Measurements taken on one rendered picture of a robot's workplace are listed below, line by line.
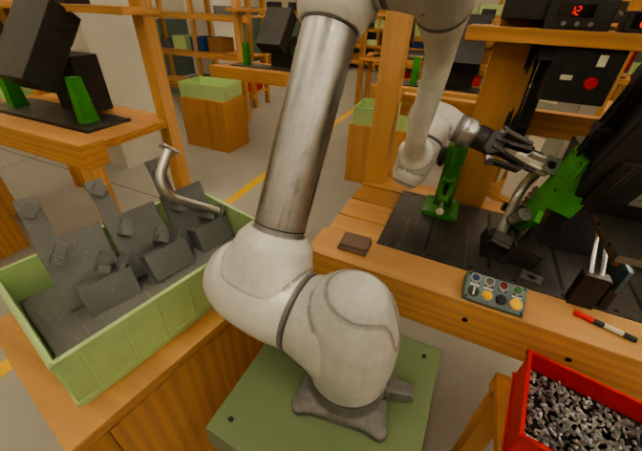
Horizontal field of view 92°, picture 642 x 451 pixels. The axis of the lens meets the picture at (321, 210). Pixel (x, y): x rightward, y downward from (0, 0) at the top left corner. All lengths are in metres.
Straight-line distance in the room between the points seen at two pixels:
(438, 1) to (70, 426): 1.09
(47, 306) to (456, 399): 1.69
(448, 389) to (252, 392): 1.32
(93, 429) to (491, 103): 1.47
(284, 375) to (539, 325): 0.66
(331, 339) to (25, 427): 1.74
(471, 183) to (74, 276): 1.41
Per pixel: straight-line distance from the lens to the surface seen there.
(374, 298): 0.50
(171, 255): 1.09
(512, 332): 1.04
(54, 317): 1.13
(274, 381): 0.73
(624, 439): 0.97
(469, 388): 1.94
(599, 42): 1.23
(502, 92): 1.34
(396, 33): 1.35
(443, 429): 1.80
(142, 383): 0.97
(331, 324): 0.49
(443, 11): 0.62
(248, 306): 0.58
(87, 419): 0.97
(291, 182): 0.55
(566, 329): 1.06
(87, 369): 0.92
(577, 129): 1.49
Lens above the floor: 1.57
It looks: 33 degrees down
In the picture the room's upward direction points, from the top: 2 degrees clockwise
